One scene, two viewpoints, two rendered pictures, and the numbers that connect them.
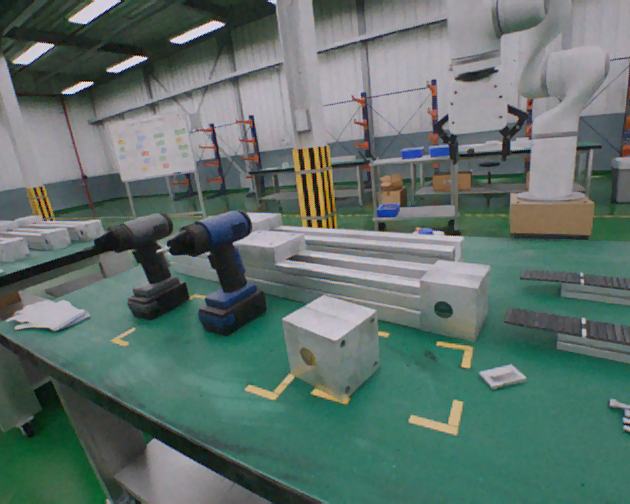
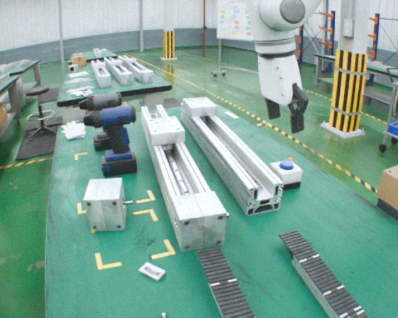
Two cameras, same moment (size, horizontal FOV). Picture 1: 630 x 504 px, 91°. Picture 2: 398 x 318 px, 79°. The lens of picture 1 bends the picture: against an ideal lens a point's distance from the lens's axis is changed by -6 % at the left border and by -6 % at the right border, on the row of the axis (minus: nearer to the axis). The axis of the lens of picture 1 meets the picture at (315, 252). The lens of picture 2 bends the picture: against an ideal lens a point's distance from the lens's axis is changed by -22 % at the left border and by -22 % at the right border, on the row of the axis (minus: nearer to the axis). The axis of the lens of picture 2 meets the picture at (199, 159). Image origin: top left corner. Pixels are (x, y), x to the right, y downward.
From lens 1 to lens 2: 0.57 m
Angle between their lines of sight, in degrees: 34
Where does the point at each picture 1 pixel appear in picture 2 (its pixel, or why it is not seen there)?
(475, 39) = (256, 29)
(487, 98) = (273, 76)
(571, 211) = not seen: outside the picture
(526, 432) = (117, 290)
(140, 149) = (234, 19)
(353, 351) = (98, 211)
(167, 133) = not seen: hidden behind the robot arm
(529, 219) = (390, 191)
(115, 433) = not seen: hidden behind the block
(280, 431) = (64, 224)
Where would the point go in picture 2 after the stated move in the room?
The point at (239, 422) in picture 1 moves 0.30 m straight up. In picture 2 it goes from (61, 212) to (38, 110)
